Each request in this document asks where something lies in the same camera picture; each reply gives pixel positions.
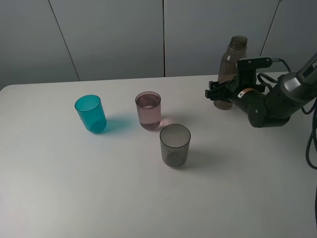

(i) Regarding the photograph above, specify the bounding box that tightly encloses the grey translucent plastic cup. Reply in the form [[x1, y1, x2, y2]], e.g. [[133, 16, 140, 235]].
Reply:
[[159, 124, 191, 168]]

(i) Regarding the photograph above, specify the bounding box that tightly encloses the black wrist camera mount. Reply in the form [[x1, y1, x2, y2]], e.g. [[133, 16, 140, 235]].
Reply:
[[236, 57, 273, 86]]

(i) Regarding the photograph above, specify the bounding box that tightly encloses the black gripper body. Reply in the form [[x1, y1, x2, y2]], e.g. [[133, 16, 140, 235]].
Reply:
[[231, 79, 266, 112]]

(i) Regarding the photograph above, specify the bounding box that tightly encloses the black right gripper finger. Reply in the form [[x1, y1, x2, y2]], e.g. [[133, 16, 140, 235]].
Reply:
[[255, 84, 265, 92]]

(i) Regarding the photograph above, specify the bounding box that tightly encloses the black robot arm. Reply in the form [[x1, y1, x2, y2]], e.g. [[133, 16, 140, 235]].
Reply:
[[205, 55, 317, 128]]

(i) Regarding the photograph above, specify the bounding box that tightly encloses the teal plastic cup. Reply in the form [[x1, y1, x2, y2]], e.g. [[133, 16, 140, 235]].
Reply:
[[74, 95, 107, 133]]

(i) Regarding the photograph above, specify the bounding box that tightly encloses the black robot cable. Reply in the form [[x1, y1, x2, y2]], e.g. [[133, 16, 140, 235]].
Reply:
[[257, 57, 317, 238]]

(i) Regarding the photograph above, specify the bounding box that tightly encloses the pink translucent plastic cup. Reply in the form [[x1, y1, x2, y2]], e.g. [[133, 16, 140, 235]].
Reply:
[[135, 91, 161, 130]]

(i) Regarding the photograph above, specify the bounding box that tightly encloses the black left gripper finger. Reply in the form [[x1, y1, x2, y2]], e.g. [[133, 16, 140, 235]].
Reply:
[[205, 80, 234, 101]]

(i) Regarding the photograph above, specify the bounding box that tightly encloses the smoky translucent water bottle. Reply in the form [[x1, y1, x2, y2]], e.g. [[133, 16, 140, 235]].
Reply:
[[213, 35, 248, 110]]

